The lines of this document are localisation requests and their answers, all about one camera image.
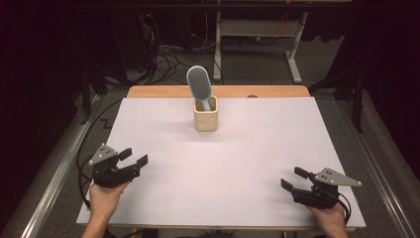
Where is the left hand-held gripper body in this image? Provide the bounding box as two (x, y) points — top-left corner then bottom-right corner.
(87, 142), (141, 189)

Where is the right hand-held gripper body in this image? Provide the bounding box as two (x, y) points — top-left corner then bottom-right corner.
(291, 167), (364, 210)

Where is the beige square cup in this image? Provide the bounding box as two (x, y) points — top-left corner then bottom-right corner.
(192, 94), (219, 133)

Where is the light blue hairbrush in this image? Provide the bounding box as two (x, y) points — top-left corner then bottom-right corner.
(185, 64), (213, 112)

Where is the person's left hand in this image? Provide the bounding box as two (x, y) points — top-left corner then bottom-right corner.
(87, 180), (132, 221)

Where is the person's right hand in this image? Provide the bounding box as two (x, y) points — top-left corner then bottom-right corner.
(305, 201), (350, 238)

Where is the black metal stand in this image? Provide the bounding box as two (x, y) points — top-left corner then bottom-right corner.
(308, 63), (368, 134)
(79, 62), (109, 126)

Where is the white table sheet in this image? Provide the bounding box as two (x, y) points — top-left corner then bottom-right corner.
(76, 96), (367, 229)

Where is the wooden table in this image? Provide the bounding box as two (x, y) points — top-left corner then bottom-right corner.
(83, 84), (358, 232)

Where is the dark equipment rack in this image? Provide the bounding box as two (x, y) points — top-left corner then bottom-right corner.
(110, 9), (160, 72)

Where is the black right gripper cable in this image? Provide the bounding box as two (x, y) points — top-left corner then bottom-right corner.
(336, 190), (353, 226)

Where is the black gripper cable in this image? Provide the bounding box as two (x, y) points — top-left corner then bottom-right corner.
(76, 155), (96, 211)
(336, 190), (353, 226)

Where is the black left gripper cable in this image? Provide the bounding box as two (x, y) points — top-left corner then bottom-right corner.
(76, 155), (96, 211)

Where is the long black floor cable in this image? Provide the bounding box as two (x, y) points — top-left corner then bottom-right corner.
(75, 98), (124, 167)

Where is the aluminium floor rail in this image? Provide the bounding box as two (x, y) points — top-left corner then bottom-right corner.
(336, 97), (420, 238)
(1, 93), (107, 238)

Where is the tangle of floor cables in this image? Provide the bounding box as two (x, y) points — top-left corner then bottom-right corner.
(142, 13), (210, 85)

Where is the orange cable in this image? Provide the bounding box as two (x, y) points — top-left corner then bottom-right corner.
(276, 12), (289, 38)

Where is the white metal desk frame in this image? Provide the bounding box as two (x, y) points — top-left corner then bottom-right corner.
(212, 11), (310, 85)

